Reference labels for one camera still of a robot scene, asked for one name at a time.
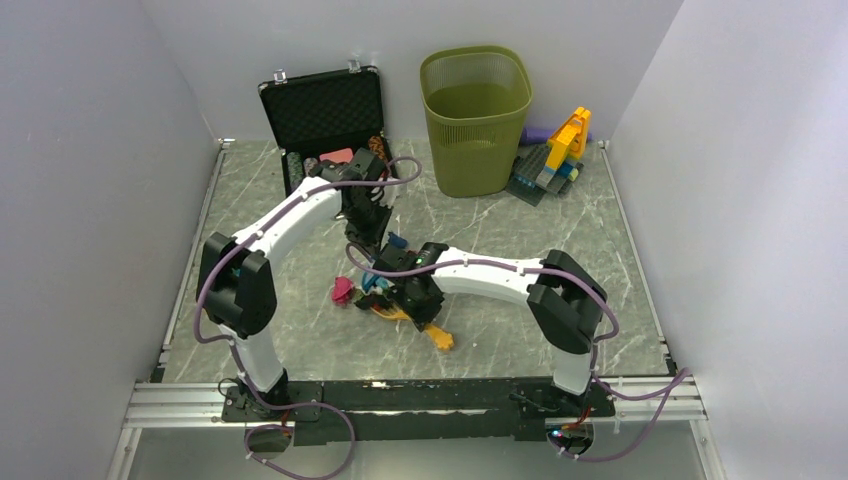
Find blue hand brush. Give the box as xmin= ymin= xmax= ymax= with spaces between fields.
xmin=387 ymin=232 xmax=408 ymax=249

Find orange slotted scoop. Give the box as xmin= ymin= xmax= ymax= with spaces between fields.
xmin=370 ymin=305 xmax=455 ymax=352

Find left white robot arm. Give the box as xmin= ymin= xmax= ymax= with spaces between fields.
xmin=196 ymin=148 xmax=399 ymax=420

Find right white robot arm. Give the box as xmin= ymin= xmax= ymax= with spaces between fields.
xmin=361 ymin=242 xmax=606 ymax=416

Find cyan paper scrap left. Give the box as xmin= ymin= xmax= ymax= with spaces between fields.
xmin=361 ymin=272 xmax=388 ymax=294

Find pink paper scrap lone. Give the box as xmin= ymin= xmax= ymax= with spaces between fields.
xmin=331 ymin=276 xmax=356 ymax=306

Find black poker chip case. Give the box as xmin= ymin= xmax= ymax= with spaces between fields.
xmin=257 ymin=60 xmax=393 ymax=194

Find green mesh waste basket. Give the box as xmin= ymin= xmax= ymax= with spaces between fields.
xmin=419 ymin=45 xmax=533 ymax=198

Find purple cylinder toy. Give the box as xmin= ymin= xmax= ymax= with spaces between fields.
xmin=519 ymin=127 xmax=552 ymax=146

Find toy brick construction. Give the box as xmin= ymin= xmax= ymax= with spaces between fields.
xmin=504 ymin=107 xmax=592 ymax=206

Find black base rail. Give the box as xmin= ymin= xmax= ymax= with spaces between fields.
xmin=220 ymin=377 xmax=616 ymax=446

